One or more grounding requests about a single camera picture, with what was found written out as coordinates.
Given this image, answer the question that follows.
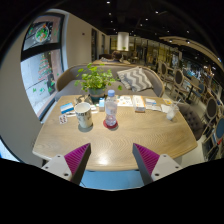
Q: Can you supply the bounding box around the blue and white flat box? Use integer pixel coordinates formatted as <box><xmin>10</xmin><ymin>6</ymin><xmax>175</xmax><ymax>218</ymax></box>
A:
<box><xmin>59</xmin><ymin>102</ymin><xmax>75</xmax><ymax>115</ymax></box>

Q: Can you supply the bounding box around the clear plastic cup with straw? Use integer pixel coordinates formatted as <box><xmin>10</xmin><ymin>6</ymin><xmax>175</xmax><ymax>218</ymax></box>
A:
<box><xmin>165</xmin><ymin>98</ymin><xmax>183</xmax><ymax>122</ymax></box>

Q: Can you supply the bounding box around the small blue white carton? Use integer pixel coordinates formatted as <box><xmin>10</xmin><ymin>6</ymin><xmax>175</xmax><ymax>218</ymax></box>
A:
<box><xmin>98</xmin><ymin>97</ymin><xmax>106</xmax><ymax>112</ymax></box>

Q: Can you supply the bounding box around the green potted plant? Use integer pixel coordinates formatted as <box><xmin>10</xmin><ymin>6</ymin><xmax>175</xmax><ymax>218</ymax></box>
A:
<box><xmin>73</xmin><ymin>62</ymin><xmax>124</xmax><ymax>103</ymax></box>

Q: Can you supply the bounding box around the white mug with dark lettering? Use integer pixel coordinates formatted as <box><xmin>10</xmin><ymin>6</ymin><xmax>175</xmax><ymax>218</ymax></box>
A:
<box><xmin>73</xmin><ymin>101</ymin><xmax>94</xmax><ymax>129</ymax></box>

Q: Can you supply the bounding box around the person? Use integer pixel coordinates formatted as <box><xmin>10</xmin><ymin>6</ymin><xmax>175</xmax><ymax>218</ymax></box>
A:
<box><xmin>110</xmin><ymin>50</ymin><xmax>124</xmax><ymax>64</ymax></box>

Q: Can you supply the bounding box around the window with festive decals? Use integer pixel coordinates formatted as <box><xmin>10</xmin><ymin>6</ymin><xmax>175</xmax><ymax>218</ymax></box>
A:
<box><xmin>20</xmin><ymin>13</ymin><xmax>66</xmax><ymax>119</ymax></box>

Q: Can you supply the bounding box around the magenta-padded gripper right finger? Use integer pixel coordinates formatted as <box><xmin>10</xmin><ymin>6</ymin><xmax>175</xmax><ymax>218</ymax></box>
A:
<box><xmin>131</xmin><ymin>142</ymin><xmax>184</xmax><ymax>186</ymax></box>

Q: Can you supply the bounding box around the group of ceiling lights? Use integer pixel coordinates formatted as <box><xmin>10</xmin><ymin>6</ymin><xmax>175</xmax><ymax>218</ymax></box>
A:
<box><xmin>104</xmin><ymin>0</ymin><xmax>194</xmax><ymax>38</ymax></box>

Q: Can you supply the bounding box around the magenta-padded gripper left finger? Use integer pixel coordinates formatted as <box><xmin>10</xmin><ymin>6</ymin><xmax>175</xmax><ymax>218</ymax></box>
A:
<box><xmin>41</xmin><ymin>142</ymin><xmax>93</xmax><ymax>186</ymax></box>

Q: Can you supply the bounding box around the group of dining chairs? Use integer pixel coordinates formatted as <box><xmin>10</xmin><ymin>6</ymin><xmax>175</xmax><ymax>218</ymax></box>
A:
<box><xmin>156</xmin><ymin>59</ymin><xmax>224</xmax><ymax>161</ymax></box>

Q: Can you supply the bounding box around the grey white chevron pillow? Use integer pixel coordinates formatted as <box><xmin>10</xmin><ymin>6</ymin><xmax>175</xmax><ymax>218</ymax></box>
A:
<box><xmin>116</xmin><ymin>65</ymin><xmax>154</xmax><ymax>93</ymax></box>

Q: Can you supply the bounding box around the white paper napkin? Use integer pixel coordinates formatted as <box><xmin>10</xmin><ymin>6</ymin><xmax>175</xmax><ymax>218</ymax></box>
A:
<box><xmin>160</xmin><ymin>103</ymin><xmax>173</xmax><ymax>114</ymax></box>

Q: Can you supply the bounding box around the clear blue-capped water bottle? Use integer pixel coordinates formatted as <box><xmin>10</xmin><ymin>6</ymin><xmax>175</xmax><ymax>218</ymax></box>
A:
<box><xmin>104</xmin><ymin>89</ymin><xmax>119</xmax><ymax>128</ymax></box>

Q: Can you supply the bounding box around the grey curved sofa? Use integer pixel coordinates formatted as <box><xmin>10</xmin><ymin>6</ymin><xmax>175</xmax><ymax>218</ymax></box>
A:
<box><xmin>54</xmin><ymin>63</ymin><xmax>166</xmax><ymax>101</ymax></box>

